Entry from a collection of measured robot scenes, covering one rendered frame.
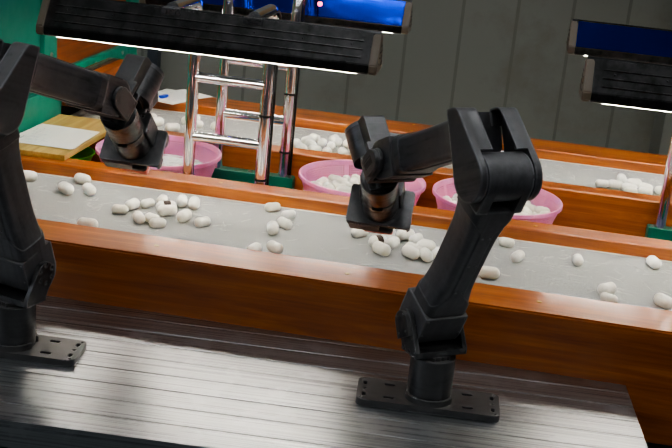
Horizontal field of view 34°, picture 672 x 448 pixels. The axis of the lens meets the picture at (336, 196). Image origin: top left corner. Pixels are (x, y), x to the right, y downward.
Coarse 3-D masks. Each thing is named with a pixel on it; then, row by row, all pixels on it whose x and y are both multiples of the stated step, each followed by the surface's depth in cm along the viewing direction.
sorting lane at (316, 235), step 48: (48, 192) 206; (96, 192) 209; (144, 192) 211; (192, 240) 188; (240, 240) 190; (288, 240) 192; (336, 240) 195; (432, 240) 200; (528, 288) 181; (576, 288) 183; (624, 288) 185
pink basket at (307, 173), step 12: (300, 168) 228; (312, 168) 233; (324, 168) 236; (336, 168) 237; (348, 168) 238; (312, 180) 232; (420, 180) 229; (324, 192) 217; (336, 192) 214; (420, 192) 220
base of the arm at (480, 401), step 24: (432, 360) 148; (360, 384) 154; (384, 384) 155; (408, 384) 151; (432, 384) 149; (384, 408) 150; (408, 408) 150; (432, 408) 149; (456, 408) 150; (480, 408) 151
